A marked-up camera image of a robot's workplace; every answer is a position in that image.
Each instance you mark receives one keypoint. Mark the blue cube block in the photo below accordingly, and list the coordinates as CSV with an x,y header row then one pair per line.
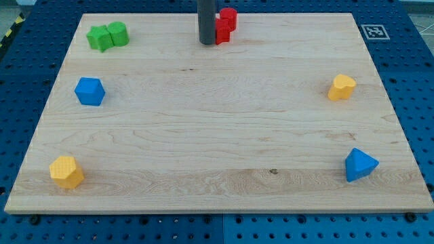
x,y
90,91

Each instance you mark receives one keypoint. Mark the red star block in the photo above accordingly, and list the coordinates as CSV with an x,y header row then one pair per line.
x,y
223,31

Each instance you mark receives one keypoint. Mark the yellow hexagon block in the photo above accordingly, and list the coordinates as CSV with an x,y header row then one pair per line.
x,y
66,172

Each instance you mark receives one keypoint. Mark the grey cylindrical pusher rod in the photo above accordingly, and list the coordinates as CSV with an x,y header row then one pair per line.
x,y
206,11

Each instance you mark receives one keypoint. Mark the blue triangle block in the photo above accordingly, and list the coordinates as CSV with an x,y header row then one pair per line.
x,y
358,164

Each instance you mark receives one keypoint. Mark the yellow heart block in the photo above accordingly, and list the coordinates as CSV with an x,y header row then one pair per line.
x,y
341,88

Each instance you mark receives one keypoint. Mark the white fiducial marker tag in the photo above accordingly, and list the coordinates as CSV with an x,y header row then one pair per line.
x,y
375,32

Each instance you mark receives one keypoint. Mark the green star block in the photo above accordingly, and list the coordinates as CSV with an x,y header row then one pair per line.
x,y
99,38

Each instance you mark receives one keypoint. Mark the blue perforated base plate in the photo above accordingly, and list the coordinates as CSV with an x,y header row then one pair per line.
x,y
35,54

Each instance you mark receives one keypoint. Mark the green cylinder block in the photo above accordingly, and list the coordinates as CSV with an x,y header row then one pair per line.
x,y
118,32

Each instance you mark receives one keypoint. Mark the wooden board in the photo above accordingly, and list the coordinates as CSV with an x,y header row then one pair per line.
x,y
241,127

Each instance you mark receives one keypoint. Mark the red cylinder block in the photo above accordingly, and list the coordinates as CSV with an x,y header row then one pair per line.
x,y
229,14

